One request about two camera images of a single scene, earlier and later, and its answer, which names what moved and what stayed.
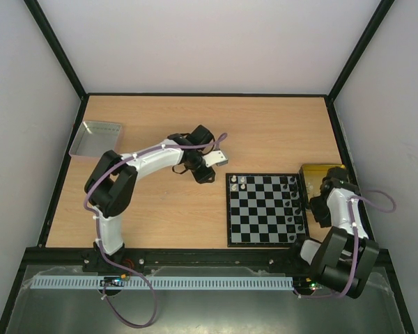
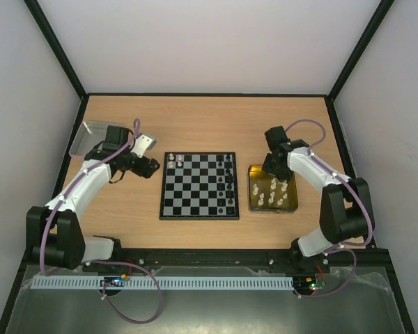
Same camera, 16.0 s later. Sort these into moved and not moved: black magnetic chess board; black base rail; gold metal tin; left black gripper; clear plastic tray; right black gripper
Moved: right black gripper; left black gripper; black magnetic chess board; gold metal tin
Not moved: black base rail; clear plastic tray
